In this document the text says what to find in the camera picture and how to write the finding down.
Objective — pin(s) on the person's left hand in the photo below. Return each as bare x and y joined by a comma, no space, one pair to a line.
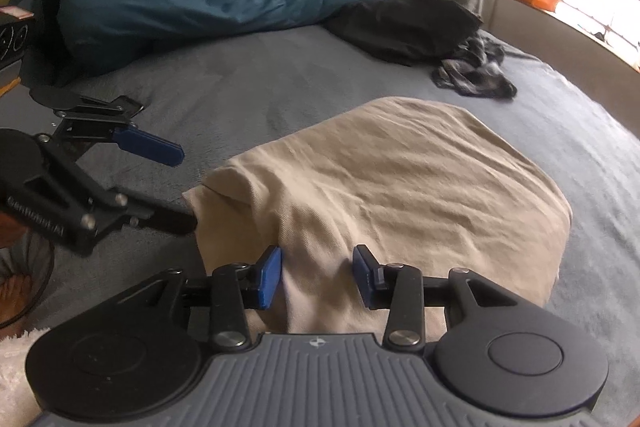
10,232

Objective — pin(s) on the plaid shorts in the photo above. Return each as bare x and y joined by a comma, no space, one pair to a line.
475,74

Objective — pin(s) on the beige pants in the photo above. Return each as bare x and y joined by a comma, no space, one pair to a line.
390,187

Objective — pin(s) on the grey-blue fleece blanket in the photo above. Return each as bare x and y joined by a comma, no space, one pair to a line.
250,77

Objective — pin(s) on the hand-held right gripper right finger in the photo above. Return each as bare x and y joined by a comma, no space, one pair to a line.
361,277

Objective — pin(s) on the black cloth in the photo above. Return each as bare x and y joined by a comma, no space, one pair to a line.
405,27

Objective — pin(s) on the white fluffy rug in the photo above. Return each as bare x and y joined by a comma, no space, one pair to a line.
15,372

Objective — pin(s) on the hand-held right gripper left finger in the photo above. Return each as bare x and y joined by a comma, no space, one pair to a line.
270,277

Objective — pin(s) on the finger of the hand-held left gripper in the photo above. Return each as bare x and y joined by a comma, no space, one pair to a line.
165,221
150,147

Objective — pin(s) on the black speaker box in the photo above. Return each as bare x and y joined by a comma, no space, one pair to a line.
15,39

